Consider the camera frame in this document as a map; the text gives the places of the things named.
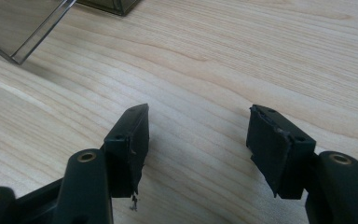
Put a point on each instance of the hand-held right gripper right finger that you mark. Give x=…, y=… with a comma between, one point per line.
x=273, y=146

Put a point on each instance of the dark clear acrylic box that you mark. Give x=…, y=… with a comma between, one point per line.
x=112, y=5

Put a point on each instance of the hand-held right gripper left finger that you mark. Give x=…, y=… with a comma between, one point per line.
x=127, y=152

